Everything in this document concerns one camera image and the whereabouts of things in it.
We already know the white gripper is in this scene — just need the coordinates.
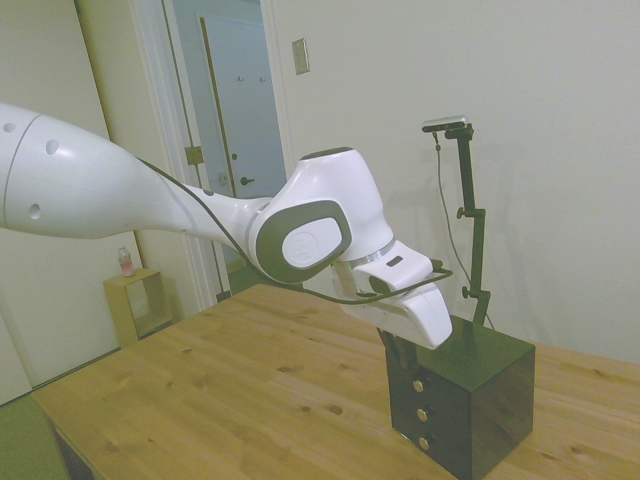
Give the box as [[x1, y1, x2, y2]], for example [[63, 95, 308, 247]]
[[341, 282, 454, 381]]

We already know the black drawer with brass knob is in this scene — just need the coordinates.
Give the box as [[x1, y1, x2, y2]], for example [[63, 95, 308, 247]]
[[385, 352, 473, 412], [391, 422, 473, 480], [389, 395, 473, 441]]

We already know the black drawer cabinet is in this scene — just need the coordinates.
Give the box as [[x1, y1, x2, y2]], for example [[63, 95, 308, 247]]
[[383, 313, 537, 480]]

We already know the white door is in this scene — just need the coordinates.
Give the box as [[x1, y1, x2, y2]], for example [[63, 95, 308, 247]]
[[198, 0, 292, 297]]

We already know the wooden cube shelf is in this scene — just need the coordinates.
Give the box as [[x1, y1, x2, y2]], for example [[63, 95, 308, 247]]
[[102, 267, 172, 347]]

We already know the clear plastic bottle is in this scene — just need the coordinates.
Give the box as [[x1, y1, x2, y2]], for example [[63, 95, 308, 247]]
[[116, 245, 137, 279]]

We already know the black camera stand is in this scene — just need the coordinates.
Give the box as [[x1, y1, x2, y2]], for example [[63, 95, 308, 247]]
[[432, 130, 497, 330], [443, 124, 494, 327]]

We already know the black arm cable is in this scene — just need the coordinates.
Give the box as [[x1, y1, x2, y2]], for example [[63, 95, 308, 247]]
[[133, 155, 455, 305]]

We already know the grey exterior camera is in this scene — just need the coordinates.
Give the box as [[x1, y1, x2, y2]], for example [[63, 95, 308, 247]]
[[422, 114, 472, 134]]

